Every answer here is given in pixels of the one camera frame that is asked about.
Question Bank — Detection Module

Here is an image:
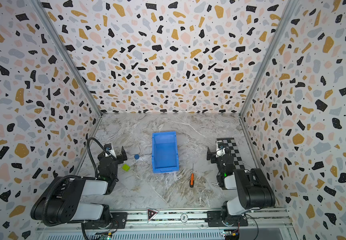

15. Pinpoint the orange handled screwdriver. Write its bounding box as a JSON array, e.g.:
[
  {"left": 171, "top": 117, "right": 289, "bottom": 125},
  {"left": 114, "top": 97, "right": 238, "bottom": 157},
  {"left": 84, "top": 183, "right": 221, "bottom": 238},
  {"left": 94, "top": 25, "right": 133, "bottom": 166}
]
[{"left": 190, "top": 164, "right": 195, "bottom": 188}]

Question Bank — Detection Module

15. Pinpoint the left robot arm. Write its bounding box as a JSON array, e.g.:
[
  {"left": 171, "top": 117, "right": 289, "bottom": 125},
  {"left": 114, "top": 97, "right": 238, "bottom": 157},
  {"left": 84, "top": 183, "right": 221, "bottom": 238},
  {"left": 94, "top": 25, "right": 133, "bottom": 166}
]
[{"left": 30, "top": 144, "right": 128, "bottom": 228}]

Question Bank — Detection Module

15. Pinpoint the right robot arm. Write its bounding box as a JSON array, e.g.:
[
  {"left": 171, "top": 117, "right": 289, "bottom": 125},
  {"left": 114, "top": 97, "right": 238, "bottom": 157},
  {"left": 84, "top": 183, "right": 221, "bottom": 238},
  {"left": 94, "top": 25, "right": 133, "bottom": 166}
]
[{"left": 215, "top": 148, "right": 276, "bottom": 226}]

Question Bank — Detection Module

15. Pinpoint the blue plastic bin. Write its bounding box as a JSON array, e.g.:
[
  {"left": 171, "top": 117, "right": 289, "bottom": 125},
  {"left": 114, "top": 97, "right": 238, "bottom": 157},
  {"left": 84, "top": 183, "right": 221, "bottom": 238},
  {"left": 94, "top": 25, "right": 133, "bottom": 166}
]
[{"left": 152, "top": 132, "right": 179, "bottom": 174}]

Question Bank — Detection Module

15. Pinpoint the green cube block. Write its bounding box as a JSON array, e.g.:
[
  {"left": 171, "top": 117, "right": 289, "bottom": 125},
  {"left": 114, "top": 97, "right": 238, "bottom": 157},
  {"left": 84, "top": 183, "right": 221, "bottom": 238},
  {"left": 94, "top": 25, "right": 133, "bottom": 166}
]
[{"left": 122, "top": 164, "right": 130, "bottom": 172}]

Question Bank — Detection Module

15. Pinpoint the black white checkerboard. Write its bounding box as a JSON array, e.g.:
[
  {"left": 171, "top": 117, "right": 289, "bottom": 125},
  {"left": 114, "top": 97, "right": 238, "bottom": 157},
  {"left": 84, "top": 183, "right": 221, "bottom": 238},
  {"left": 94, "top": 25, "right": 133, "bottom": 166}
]
[{"left": 216, "top": 138, "right": 245, "bottom": 169}]

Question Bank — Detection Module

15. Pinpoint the red triangle warning sticker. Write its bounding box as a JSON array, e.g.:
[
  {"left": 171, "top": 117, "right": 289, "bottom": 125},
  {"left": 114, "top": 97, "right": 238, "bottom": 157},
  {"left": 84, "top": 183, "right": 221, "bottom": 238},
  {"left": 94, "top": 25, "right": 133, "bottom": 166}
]
[{"left": 147, "top": 208, "right": 159, "bottom": 222}]

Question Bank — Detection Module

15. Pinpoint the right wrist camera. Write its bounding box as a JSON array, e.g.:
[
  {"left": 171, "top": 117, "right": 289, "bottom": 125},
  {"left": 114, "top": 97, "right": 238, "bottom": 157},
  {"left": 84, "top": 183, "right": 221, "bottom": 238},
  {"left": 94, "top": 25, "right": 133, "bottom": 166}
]
[{"left": 216, "top": 141, "right": 225, "bottom": 158}]

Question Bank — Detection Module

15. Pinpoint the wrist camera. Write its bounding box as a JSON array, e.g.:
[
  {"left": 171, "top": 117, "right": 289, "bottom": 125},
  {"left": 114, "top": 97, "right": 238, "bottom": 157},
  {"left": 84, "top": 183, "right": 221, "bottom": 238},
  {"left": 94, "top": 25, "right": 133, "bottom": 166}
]
[
  {"left": 104, "top": 143, "right": 117, "bottom": 158},
  {"left": 216, "top": 141, "right": 225, "bottom": 158}
]

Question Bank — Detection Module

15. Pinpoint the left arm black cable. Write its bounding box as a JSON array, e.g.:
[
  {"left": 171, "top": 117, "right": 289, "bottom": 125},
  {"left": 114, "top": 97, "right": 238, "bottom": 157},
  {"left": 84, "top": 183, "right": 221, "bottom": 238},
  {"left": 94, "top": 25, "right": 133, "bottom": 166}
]
[{"left": 86, "top": 137, "right": 117, "bottom": 178}]

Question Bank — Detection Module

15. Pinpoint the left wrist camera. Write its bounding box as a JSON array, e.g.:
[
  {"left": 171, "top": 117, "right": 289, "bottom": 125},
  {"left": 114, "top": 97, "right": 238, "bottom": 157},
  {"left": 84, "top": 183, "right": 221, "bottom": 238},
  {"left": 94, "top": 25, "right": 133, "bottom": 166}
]
[{"left": 104, "top": 143, "right": 117, "bottom": 158}]

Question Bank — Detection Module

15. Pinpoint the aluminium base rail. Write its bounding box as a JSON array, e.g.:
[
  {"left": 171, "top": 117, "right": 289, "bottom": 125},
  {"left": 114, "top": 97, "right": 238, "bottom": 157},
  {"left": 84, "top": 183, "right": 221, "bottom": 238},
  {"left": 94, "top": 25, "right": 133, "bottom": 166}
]
[{"left": 34, "top": 208, "right": 297, "bottom": 240}]

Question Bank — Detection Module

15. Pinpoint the left corner aluminium post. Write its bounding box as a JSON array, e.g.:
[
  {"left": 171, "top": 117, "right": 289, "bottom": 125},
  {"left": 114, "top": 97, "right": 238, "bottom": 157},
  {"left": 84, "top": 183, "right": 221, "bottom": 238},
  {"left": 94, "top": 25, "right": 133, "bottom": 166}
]
[{"left": 28, "top": 1, "right": 103, "bottom": 117}]

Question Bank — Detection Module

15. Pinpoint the corner aluminium post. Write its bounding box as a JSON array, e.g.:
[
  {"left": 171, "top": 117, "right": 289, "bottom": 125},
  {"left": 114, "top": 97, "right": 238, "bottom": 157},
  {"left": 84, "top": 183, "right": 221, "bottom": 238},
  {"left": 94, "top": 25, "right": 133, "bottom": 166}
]
[
  {"left": 28, "top": 1, "right": 103, "bottom": 117},
  {"left": 239, "top": 0, "right": 300, "bottom": 119}
]

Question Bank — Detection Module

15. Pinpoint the right corner aluminium post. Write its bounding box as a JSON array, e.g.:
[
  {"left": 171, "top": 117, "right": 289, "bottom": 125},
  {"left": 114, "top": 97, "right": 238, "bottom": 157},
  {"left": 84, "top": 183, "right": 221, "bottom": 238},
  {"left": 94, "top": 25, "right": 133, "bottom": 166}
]
[{"left": 239, "top": 0, "right": 300, "bottom": 119}]

